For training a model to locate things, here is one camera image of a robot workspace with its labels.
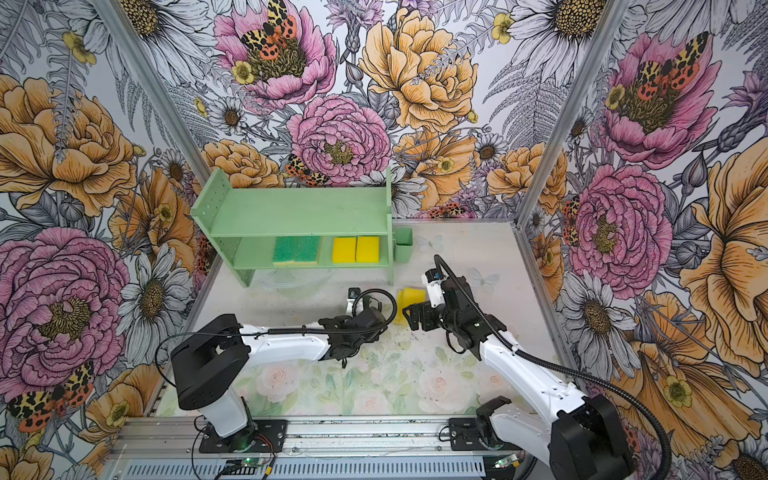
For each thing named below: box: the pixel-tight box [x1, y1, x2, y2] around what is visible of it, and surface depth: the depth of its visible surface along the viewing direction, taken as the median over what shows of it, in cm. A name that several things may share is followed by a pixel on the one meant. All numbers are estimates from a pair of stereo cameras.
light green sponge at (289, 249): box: [273, 236, 305, 263], surface depth 96 cm
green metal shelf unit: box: [190, 167, 395, 288], surface depth 96 cm
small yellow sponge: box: [332, 237, 357, 263], surface depth 96 cm
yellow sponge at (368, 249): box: [356, 236, 380, 263], surface depth 96 cm
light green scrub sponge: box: [286, 236, 321, 263], surface depth 97 cm
